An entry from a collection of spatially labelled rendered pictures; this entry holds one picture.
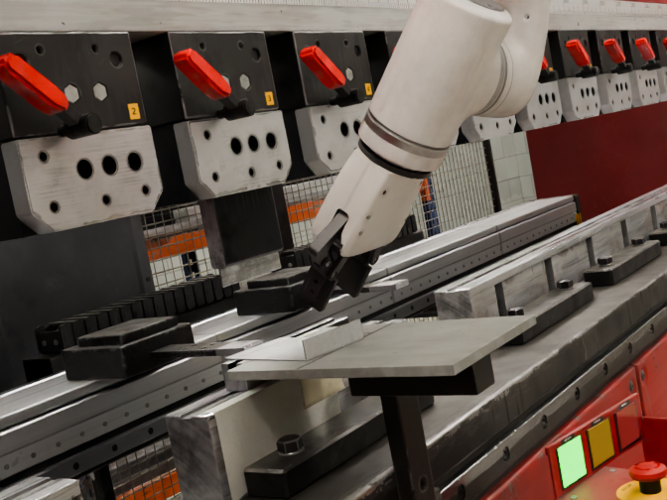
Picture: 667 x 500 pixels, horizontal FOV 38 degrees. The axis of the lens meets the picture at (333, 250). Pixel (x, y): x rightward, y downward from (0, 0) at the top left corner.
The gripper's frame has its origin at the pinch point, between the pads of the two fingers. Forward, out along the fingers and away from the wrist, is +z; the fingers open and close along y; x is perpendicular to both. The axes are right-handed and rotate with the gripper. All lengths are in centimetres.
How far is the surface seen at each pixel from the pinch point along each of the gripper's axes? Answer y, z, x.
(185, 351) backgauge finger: 0.5, 19.4, -13.2
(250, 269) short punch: -0.6, 5.6, -10.0
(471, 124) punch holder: -51, -6, -14
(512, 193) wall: -786, 266, -230
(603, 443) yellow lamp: -25.4, 10.0, 28.3
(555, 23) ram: -91, -17, -24
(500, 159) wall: -775, 240, -254
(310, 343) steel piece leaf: 4.7, 4.5, 2.6
